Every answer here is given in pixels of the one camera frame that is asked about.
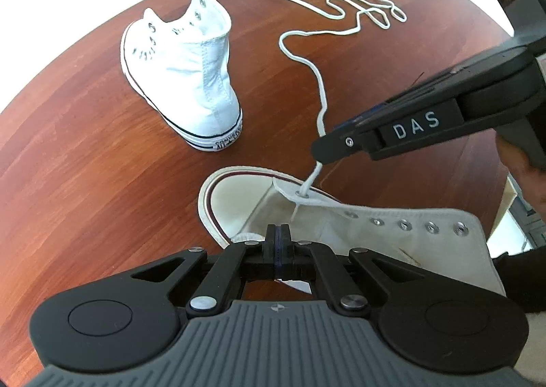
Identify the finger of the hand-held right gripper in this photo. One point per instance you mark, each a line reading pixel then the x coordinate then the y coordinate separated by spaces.
pixel 332 147
pixel 362 117

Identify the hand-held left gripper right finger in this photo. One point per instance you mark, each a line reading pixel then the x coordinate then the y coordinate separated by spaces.
pixel 285 242

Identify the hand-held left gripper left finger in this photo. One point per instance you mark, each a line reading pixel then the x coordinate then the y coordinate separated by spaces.
pixel 271 242

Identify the cream high-top canvas sneaker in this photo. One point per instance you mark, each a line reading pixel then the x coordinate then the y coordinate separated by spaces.
pixel 239 203

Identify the white shoelace threaded through sneaker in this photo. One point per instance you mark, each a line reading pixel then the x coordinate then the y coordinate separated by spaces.
pixel 319 86

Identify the person's right hand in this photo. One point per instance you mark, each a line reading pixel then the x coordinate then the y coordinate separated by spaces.
pixel 518 174

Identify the cardboard box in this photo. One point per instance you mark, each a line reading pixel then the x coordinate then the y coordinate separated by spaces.
pixel 507 199

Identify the bright white high-top sneaker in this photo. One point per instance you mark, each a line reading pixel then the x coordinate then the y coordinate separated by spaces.
pixel 204 71

